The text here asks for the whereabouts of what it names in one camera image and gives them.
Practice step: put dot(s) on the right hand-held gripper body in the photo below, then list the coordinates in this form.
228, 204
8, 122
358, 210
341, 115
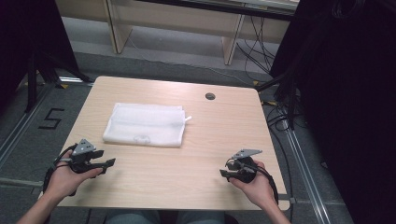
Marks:
247, 169

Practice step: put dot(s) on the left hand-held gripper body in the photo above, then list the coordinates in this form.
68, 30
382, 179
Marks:
81, 148

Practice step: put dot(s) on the white mesh laundry bag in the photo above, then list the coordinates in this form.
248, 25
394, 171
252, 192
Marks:
146, 124

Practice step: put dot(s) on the person's right hand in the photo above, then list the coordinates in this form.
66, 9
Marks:
257, 191

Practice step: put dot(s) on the person's left hand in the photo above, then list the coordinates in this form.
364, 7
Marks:
63, 182

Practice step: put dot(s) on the person's legs in jeans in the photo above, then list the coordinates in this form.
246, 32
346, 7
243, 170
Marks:
134, 217

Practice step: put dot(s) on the black metal stand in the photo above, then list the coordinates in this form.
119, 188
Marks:
31, 84
291, 102

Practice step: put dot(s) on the black curtain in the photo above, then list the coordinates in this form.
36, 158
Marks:
348, 109
28, 37

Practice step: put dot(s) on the grey floor rail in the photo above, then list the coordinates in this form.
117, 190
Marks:
306, 174
21, 124

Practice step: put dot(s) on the wooden shelf frame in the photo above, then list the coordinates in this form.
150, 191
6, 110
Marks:
174, 25

